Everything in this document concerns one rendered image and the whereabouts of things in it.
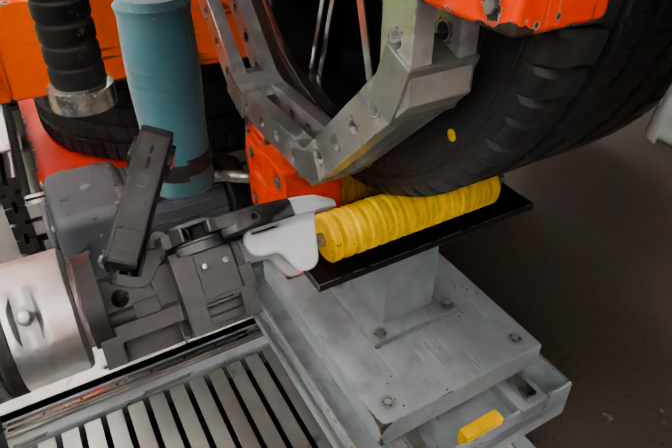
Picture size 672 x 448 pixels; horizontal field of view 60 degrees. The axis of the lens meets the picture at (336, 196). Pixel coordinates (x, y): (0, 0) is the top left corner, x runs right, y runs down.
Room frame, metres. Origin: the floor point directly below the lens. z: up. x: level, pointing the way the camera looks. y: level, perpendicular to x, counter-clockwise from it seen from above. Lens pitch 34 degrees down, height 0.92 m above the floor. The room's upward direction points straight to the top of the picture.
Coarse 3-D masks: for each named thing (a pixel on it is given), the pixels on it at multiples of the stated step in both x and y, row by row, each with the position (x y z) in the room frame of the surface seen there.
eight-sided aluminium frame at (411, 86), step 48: (240, 0) 0.80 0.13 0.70; (384, 0) 0.42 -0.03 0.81; (384, 48) 0.41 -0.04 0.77; (432, 48) 0.40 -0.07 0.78; (240, 96) 0.69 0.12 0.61; (288, 96) 0.67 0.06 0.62; (384, 96) 0.41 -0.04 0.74; (432, 96) 0.40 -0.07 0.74; (288, 144) 0.57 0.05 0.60; (336, 144) 0.49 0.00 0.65; (384, 144) 0.48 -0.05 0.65
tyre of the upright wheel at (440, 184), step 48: (624, 0) 0.41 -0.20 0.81; (480, 48) 0.45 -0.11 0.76; (528, 48) 0.40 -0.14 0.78; (576, 48) 0.39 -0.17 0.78; (624, 48) 0.42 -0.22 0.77; (480, 96) 0.44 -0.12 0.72; (528, 96) 0.40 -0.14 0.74; (576, 96) 0.43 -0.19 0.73; (624, 96) 0.47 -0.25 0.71; (432, 144) 0.48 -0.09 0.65; (480, 144) 0.43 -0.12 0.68; (528, 144) 0.44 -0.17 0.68; (576, 144) 0.52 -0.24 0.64; (432, 192) 0.49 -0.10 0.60
